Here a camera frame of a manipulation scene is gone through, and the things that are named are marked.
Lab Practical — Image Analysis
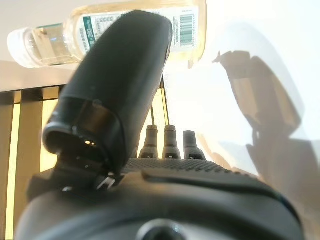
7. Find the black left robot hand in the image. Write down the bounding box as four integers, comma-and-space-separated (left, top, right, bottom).
14, 9, 305, 240

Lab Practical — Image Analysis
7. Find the clear yellow drink bottle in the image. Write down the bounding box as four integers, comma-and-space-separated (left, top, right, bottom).
6, 0, 208, 70

